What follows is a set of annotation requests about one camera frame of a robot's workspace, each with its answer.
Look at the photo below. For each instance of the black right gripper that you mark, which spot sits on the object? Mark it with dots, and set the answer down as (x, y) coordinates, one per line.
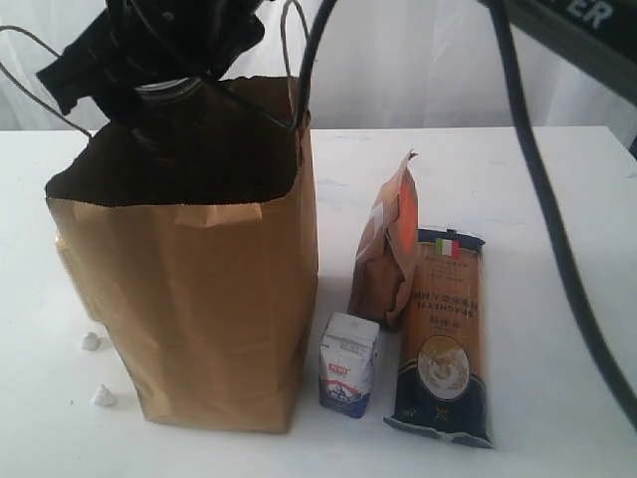
(151, 42)

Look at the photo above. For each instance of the clear can with brown contents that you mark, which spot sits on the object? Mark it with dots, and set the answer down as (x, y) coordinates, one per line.
(171, 121)

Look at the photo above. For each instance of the large brown paper bag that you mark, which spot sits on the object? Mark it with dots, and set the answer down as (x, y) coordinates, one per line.
(203, 272)

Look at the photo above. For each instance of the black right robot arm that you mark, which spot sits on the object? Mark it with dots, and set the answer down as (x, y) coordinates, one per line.
(598, 37)

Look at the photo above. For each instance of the yellow grain bottle white cap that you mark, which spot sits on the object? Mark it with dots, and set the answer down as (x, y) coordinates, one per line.
(62, 250)

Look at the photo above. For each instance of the white backdrop curtain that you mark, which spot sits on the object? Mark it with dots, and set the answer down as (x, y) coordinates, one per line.
(380, 64)

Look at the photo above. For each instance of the brown pouch with orange label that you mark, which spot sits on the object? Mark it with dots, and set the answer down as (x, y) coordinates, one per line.
(385, 260)

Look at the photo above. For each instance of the small white blue carton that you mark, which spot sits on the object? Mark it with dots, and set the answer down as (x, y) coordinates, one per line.
(347, 357)

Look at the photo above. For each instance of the spaghetti packet with Italian flag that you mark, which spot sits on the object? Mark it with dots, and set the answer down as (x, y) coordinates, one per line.
(441, 388)

